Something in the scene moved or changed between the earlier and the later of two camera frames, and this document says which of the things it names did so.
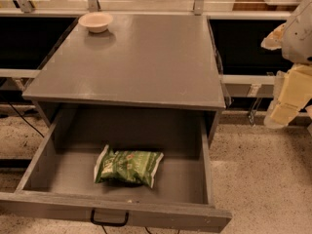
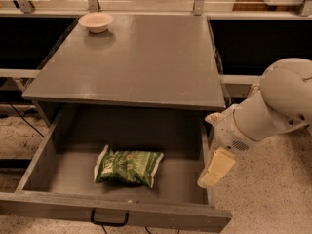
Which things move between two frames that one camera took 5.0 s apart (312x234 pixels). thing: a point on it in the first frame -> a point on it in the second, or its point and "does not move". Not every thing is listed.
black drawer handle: [109, 223] does not move
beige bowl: [96, 21] does not move
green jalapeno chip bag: [128, 167] does not move
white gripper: [298, 39] -> [228, 131]
